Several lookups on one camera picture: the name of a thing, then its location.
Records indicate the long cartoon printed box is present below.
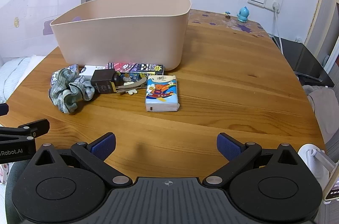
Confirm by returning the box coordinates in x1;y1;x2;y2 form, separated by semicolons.
104;62;165;76

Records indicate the blue cartoon figurine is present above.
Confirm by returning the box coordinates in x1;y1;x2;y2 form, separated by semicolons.
237;7;250;23

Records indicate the cream door frame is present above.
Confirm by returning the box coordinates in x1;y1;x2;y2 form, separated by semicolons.
303;0;339;75

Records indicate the cartoon printed tissue packet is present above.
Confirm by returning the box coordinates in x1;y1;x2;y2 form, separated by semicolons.
145;74;181;112

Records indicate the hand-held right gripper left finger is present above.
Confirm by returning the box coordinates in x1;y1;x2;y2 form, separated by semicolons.
31;132;133;187

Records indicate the black side table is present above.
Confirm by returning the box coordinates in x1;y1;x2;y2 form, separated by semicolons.
272;37;336;87

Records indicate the small black box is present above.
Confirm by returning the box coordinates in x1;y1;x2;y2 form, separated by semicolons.
90;69;117;94

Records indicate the green checked scrunchie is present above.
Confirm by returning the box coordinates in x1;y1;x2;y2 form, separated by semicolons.
48;68;95;114

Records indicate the pink plastic storage bin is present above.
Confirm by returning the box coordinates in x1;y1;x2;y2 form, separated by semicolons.
50;0;192;71

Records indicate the grey cloth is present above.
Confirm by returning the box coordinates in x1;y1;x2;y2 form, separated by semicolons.
303;85;339;144

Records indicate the dark cartoon printed packet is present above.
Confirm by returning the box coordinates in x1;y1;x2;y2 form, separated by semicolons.
114;72;146;87

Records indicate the small white box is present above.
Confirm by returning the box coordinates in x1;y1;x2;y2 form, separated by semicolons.
79;65;107;80

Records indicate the white wall socket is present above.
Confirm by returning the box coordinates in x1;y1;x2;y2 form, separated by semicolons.
265;0;283;13

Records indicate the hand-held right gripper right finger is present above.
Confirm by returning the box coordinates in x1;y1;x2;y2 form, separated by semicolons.
203;133;305;187

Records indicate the white bedding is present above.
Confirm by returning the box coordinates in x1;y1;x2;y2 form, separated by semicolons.
0;55;47;103

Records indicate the white phone holder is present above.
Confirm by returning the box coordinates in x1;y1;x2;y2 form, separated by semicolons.
298;144;336;189

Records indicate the pale purple headboard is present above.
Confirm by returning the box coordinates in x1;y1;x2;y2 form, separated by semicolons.
0;0;89;59

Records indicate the smartphone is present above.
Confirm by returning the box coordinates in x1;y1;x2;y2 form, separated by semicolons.
321;157;339;204

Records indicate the white power cable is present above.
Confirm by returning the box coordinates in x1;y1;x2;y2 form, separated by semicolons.
269;2;284;55

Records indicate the beige hair clip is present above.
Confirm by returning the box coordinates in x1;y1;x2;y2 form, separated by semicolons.
116;77;148;95

